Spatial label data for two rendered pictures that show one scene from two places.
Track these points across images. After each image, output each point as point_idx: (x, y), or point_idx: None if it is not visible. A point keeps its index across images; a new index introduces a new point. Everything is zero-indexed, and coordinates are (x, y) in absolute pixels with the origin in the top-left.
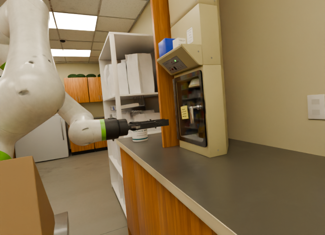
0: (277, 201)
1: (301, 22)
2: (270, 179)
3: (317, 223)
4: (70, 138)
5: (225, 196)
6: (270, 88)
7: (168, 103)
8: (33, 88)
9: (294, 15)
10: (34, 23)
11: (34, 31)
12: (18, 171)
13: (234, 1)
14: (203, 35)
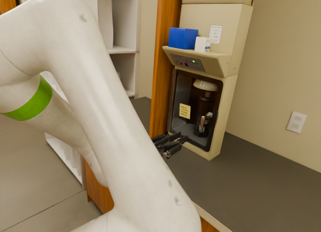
0: (294, 229)
1: (313, 46)
2: (273, 196)
3: None
4: (102, 184)
5: (258, 226)
6: (261, 92)
7: (162, 92)
8: None
9: (309, 36)
10: (120, 90)
11: (131, 113)
12: None
13: None
14: (235, 43)
